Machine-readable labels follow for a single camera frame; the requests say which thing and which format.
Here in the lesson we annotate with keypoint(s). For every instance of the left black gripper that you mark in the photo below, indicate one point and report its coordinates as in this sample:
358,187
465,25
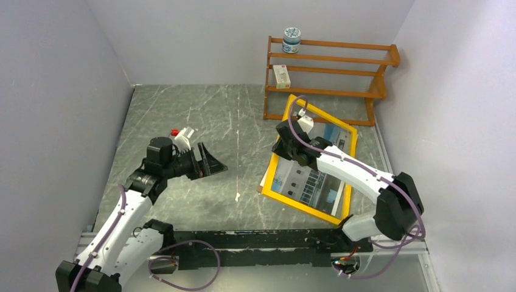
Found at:
211,165

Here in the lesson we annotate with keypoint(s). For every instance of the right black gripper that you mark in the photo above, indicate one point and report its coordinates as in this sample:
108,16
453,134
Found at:
278,149

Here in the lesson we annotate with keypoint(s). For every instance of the building photo print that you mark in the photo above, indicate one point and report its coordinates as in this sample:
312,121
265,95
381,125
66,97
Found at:
310,187

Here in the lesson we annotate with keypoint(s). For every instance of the yellow wooden photo frame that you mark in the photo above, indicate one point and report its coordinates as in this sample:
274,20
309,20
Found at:
318,116

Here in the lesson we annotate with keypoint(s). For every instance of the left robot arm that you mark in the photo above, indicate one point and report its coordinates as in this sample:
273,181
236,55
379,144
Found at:
113,256

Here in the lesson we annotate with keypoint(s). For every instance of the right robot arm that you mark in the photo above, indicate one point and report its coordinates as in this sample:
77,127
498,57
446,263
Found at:
398,208

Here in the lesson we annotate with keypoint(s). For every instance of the small white green box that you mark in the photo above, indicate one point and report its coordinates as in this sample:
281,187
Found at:
281,76

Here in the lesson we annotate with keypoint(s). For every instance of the orange wooden shelf rack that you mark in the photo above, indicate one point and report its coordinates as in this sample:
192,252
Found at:
332,68

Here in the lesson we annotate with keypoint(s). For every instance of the blue white jar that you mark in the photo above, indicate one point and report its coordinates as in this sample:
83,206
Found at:
291,40

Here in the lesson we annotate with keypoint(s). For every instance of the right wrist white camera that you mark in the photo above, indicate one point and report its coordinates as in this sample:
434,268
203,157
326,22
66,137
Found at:
306,123

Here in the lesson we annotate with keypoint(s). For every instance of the wrist white camera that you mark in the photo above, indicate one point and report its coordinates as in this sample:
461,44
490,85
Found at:
181,138
306,123

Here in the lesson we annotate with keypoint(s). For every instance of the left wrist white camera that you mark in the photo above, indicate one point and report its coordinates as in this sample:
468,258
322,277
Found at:
181,138

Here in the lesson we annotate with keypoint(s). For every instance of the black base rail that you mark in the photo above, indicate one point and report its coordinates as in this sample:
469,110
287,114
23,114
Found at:
315,247

